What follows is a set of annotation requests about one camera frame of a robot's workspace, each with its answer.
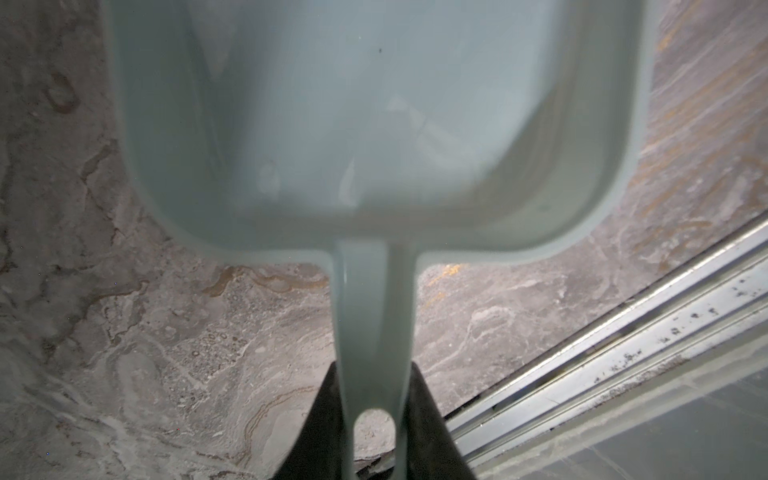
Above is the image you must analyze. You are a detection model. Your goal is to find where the pale green dustpan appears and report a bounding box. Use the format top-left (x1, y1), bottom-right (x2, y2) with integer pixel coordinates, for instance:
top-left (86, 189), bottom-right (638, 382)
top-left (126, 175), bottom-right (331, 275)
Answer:
top-left (100, 1), bottom-right (657, 479)

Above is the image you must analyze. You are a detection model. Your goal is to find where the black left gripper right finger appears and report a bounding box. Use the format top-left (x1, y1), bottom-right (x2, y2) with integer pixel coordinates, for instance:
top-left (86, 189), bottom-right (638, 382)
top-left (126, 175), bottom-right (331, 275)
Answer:
top-left (404, 362), bottom-right (476, 480)

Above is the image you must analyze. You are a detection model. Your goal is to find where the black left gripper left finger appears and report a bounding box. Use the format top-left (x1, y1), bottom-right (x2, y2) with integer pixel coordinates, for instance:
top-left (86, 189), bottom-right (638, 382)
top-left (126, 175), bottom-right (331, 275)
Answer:
top-left (273, 362), bottom-right (346, 479)

